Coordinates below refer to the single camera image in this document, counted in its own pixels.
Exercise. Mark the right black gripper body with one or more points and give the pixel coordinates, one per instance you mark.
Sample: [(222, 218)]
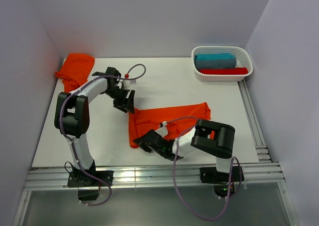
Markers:
[(144, 146)]

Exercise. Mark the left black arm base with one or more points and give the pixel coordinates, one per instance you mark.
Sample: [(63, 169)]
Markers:
[(88, 184)]

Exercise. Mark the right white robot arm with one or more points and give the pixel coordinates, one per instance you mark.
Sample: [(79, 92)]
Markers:
[(211, 137)]

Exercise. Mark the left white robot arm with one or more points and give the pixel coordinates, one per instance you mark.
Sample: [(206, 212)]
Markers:
[(72, 117)]

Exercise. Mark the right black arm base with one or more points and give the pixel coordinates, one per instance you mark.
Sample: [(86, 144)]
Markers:
[(210, 175)]

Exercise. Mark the crumpled orange t-shirt pile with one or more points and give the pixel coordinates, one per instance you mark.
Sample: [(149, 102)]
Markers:
[(75, 70)]

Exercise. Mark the teal rolled t-shirt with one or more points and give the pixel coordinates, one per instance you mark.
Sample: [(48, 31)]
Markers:
[(209, 57)]

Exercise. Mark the grey rolled t-shirt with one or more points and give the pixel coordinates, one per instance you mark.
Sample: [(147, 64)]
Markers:
[(216, 64)]

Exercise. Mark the red rolled t-shirt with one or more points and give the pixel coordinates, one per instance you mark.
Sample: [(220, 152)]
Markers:
[(230, 71)]

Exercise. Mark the white plastic basket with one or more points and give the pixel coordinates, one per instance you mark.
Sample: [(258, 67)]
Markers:
[(242, 57)]

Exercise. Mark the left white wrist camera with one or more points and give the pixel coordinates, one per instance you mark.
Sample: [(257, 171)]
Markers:
[(129, 82)]

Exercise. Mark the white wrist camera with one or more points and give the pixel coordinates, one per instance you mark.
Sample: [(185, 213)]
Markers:
[(129, 82), (162, 130)]

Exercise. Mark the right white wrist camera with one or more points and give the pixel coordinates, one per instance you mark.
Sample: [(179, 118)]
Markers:
[(162, 130)]

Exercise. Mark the aluminium rail frame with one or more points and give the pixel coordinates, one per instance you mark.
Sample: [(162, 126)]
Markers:
[(265, 171)]

